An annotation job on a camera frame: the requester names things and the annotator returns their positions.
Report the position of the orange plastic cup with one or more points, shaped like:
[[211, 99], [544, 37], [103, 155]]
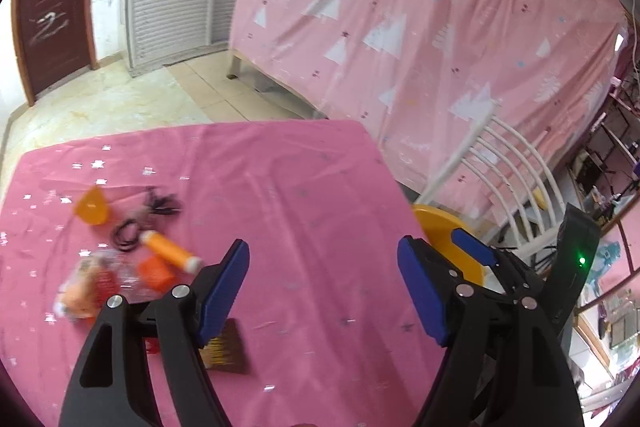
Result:
[[93, 208]]

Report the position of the cloth trash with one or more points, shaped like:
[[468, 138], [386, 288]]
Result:
[[96, 277]]

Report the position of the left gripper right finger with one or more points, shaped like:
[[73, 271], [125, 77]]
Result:
[[503, 363]]

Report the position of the orange cardboard box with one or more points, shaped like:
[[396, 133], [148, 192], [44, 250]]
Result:
[[156, 274]]

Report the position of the dark red door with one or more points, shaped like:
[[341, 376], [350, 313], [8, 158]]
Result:
[[53, 42]]

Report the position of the yellow plastic trash bin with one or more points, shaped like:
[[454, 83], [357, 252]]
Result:
[[437, 225]]

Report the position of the white metal chair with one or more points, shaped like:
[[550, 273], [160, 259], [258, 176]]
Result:
[[515, 175]]

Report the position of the pink tree bed curtain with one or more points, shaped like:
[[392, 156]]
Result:
[[417, 74]]

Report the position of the pink star tablecloth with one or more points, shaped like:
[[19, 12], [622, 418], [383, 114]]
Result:
[[327, 323]]

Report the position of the orange thread spool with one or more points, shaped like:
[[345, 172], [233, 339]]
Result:
[[171, 252]]

